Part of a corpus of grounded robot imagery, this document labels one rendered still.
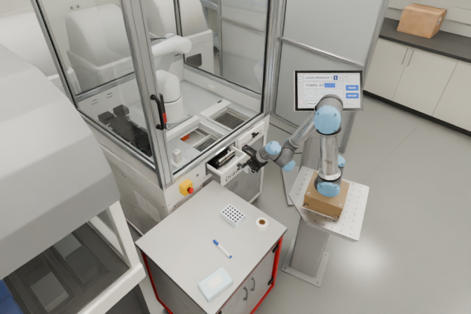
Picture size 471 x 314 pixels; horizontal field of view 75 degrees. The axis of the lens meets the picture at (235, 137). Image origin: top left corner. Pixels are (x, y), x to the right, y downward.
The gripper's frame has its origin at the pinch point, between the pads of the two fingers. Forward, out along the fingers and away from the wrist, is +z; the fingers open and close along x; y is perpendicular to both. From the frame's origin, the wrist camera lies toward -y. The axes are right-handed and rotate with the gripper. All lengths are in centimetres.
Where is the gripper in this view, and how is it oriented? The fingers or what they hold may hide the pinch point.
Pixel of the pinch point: (242, 165)
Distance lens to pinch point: 193.3
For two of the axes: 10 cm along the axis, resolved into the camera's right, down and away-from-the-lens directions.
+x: 6.5, -4.7, 6.0
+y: 6.2, 7.8, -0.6
